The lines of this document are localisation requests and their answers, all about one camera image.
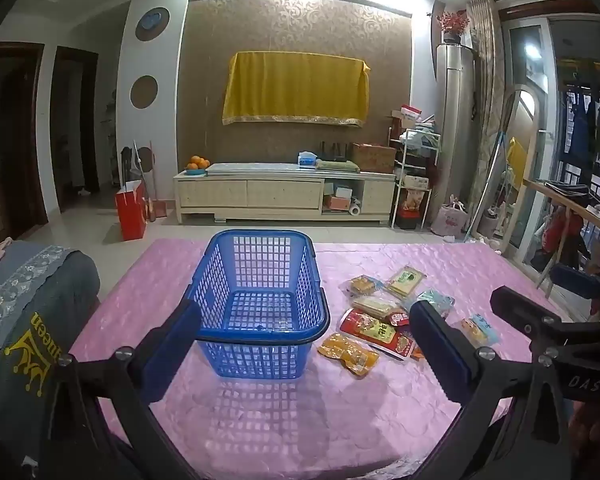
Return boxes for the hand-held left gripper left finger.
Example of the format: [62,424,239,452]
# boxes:
[45,299,203,480]

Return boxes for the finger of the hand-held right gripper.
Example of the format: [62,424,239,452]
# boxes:
[550,264,600,321]
[490,285,600,361]

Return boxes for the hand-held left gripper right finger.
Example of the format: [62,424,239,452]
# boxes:
[409,300,578,480]

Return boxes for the clear blue label snack packet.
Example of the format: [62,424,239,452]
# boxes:
[457,314,503,348]

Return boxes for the light blue snack packet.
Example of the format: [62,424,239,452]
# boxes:
[415,288,456,318]

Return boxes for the large red snack packet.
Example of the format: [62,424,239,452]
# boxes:
[340,308,416,361]

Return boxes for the green label cracker packet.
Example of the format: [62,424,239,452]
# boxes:
[385,266,427,301]

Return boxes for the clear cracker packet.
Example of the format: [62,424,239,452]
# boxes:
[352,295,401,319]

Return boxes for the orange snack packet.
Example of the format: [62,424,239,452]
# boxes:
[317,332,381,378]

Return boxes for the blue plastic basket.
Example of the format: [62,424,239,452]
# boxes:
[182,230,331,380]

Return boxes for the clear orange biscuit packet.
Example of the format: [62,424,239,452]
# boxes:
[341,275,386,297]

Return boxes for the pink bag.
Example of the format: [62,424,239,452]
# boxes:
[432,202,470,238]

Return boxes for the blue mop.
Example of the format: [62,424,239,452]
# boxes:
[467,130,506,241]

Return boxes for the arched mirror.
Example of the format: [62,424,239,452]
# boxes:
[490,87,548,256]

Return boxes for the pink quilted cover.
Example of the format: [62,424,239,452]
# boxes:
[67,239,568,480]

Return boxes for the red paper bag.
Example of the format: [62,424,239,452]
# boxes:
[115,180,148,242]

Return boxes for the hanging clothes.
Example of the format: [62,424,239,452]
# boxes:
[562,62,600,161]

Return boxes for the grey lace cushion cover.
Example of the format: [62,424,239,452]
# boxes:
[0,244,101,461]

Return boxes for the white metal rack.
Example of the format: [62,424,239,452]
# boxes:
[390,130,441,231]

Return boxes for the standing air conditioner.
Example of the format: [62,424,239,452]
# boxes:
[436,42,476,221]

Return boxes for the beige low cabinet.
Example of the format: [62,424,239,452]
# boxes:
[173,162,397,225]

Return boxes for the brown cardboard box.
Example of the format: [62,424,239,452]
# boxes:
[352,143,397,173]

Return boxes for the patterned curtain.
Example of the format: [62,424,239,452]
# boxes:
[467,0,506,221]

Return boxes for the open box red flaps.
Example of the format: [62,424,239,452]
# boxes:
[391,105,423,131]

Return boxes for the black router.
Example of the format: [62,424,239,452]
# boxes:
[320,141,351,162]

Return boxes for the dark wooden door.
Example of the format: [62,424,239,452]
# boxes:
[0,42,48,241]
[50,46,101,211]

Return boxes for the red flower pot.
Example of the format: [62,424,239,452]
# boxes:
[436,10,471,45]

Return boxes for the yellow cloth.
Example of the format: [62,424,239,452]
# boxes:
[222,51,372,128]

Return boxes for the round brown wall panel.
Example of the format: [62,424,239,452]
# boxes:
[131,75,159,109]

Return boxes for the round wall panel blue plate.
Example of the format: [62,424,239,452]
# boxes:
[135,7,171,42]

